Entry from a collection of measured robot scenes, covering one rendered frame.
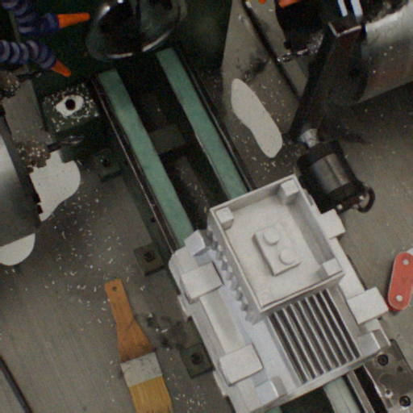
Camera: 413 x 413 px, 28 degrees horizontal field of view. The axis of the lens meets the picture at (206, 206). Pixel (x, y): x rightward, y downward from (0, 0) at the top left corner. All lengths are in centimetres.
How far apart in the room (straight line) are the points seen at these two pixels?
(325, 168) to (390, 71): 15
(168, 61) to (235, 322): 44
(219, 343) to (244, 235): 12
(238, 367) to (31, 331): 39
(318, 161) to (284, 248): 18
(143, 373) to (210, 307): 27
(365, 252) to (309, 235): 36
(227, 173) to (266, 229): 26
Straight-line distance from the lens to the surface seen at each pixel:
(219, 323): 90
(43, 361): 116
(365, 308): 92
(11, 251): 121
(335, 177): 100
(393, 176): 129
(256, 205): 89
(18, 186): 90
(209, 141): 113
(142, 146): 112
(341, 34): 84
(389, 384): 113
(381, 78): 105
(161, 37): 115
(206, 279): 90
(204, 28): 120
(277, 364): 88
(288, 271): 87
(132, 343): 115
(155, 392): 114
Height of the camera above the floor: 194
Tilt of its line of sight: 69 degrees down
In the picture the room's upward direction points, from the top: 11 degrees clockwise
